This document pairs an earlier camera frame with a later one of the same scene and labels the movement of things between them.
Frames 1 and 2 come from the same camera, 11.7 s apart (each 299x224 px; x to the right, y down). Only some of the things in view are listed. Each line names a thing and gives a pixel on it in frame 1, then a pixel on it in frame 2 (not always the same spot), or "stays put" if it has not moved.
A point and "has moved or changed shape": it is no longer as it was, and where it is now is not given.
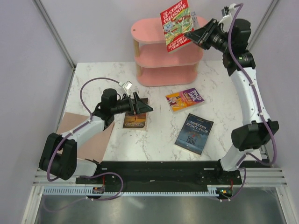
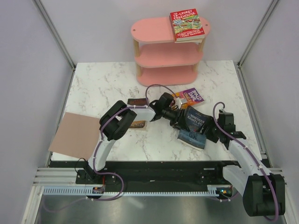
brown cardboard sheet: [91, 147] stays put
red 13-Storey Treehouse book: [176, 21] has moved or changed shape
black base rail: [162, 174] stays put
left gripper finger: [140, 106] -> [182, 122]
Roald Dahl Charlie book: [184, 99] stays put
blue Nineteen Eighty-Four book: [194, 134] has moved or changed shape
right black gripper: [201, 36] -> [209, 121]
